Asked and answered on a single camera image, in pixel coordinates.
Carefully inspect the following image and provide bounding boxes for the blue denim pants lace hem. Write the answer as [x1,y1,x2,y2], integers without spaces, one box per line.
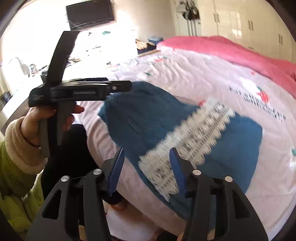
[99,82,262,219]

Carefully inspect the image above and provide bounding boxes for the person left hand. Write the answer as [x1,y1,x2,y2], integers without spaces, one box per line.
[19,104,85,147]

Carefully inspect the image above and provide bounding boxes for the clothes pile on bench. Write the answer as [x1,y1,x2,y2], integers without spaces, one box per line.
[135,36,164,55]

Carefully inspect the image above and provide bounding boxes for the green jacket left sleeve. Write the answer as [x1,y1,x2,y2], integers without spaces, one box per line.
[1,117,47,240]

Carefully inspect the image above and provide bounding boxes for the hanging bags on door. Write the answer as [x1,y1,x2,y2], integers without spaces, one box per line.
[176,1,201,36]

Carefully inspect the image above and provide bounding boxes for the pink strawberry bed sheet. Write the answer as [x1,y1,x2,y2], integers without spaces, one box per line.
[77,50,295,240]

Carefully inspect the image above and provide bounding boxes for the pink folded comforter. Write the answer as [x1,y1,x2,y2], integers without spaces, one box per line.
[157,36,296,97]

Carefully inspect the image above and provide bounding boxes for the cream wardrobe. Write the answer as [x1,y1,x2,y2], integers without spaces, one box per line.
[197,0,295,62]

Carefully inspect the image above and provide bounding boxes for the black wall television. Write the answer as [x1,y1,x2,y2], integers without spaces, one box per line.
[66,0,114,31]

